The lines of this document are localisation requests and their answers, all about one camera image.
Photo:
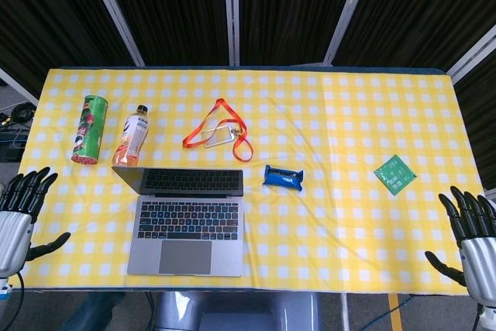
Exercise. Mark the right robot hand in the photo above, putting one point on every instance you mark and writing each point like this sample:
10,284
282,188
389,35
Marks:
477,257

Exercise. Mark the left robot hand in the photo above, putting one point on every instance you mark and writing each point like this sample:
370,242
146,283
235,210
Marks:
13,226

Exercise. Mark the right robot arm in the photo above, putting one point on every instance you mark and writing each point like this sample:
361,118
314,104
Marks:
487,313

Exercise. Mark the silver open laptop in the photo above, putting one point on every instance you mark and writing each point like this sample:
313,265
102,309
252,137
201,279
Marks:
186,222

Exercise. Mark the green square sachet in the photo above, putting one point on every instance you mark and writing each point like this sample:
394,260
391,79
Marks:
395,173

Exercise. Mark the green chips can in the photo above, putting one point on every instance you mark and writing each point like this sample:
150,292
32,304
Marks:
88,129

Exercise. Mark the orange drink bottle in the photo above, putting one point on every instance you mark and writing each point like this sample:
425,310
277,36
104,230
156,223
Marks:
131,137

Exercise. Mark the yellow checkered tablecloth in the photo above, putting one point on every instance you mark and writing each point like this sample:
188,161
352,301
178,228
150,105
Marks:
348,121

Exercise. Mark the blue snack packet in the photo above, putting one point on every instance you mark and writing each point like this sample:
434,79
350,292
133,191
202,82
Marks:
283,178

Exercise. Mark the grey robot torso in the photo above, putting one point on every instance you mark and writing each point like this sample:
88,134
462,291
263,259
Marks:
236,311

